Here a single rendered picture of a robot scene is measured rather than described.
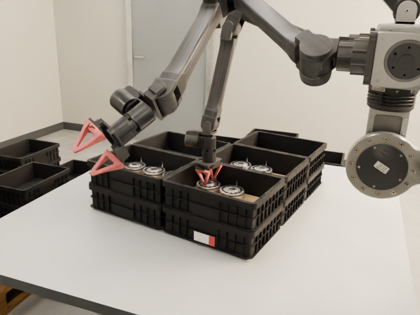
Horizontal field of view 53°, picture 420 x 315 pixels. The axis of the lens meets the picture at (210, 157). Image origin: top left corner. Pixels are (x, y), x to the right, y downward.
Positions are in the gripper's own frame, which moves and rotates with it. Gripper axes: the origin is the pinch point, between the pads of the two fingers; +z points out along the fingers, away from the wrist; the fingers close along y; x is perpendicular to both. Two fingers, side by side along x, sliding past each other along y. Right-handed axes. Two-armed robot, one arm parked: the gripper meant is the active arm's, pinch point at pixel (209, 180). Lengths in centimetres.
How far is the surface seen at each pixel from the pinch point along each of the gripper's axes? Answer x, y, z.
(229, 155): -9.9, -30.8, 0.3
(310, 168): 27, -44, 2
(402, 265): 77, -13, 18
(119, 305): 13, 64, 14
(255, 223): 31.6, 15.4, 2.5
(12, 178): -141, 10, 33
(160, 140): -50, -25, -1
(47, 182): -113, 4, 30
